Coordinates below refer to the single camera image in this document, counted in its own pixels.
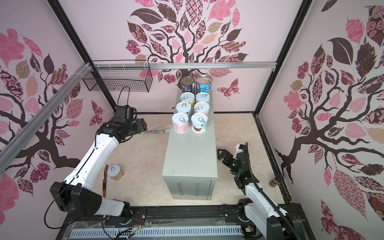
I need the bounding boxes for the small yellow can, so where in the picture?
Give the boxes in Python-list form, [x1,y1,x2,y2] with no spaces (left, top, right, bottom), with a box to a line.
[180,92,195,106]

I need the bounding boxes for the white slotted cable duct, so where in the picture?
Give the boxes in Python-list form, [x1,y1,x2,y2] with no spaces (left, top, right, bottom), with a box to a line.
[67,226,244,240]

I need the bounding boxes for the grey metal cabinet counter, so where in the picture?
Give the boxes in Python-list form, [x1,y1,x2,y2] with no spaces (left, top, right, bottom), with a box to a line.
[162,97,218,201]

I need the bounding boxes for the blue chicken noodle soup can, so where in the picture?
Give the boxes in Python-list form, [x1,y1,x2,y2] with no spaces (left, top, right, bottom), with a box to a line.
[195,75,212,95]

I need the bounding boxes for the teal short can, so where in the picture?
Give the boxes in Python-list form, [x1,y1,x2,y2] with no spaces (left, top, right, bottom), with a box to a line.
[176,102,192,116]
[191,113,208,134]

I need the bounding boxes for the brown spice bottle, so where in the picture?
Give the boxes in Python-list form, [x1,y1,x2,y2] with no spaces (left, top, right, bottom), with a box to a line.
[269,174,285,188]

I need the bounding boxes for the brown short can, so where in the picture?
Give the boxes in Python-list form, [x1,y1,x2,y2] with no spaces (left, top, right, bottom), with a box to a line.
[107,165,124,181]

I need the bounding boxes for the aluminium rail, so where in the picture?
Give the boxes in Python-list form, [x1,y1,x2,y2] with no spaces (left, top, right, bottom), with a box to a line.
[1,63,91,173]
[94,62,277,70]

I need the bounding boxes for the black wire basket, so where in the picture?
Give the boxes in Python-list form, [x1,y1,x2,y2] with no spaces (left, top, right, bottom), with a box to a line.
[83,60,153,93]

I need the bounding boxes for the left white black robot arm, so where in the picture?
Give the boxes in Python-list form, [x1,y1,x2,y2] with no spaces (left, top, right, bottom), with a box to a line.
[50,105,147,222]

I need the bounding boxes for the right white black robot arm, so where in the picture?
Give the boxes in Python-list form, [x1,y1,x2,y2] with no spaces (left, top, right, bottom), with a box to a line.
[217,143,306,240]

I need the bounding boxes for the aluminium rail back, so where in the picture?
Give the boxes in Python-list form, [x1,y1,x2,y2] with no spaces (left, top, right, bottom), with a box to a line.
[94,62,277,70]

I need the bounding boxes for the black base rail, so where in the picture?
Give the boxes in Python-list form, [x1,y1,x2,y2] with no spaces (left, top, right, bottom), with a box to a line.
[56,204,265,240]

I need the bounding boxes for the metal tongs cream tips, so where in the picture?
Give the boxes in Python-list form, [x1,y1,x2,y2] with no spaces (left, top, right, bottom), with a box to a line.
[144,124,171,134]

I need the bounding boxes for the dark navy tall can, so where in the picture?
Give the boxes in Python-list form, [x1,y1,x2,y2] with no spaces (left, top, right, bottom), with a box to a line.
[180,76,195,94]

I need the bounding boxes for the green short can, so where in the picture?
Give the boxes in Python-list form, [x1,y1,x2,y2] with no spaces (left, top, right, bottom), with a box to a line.
[195,92,211,104]

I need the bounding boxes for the aluminium rail left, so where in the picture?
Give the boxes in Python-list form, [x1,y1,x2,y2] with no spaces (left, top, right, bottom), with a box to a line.
[1,63,91,173]

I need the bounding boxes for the pink short can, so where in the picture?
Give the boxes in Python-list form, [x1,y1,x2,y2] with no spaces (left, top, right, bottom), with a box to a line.
[172,113,189,134]
[194,102,210,116]

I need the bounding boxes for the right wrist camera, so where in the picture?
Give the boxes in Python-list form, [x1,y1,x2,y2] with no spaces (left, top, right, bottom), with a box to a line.
[234,144,246,157]

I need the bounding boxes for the brown wooden knife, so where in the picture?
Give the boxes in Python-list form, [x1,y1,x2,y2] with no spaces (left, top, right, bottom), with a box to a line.
[103,165,109,198]

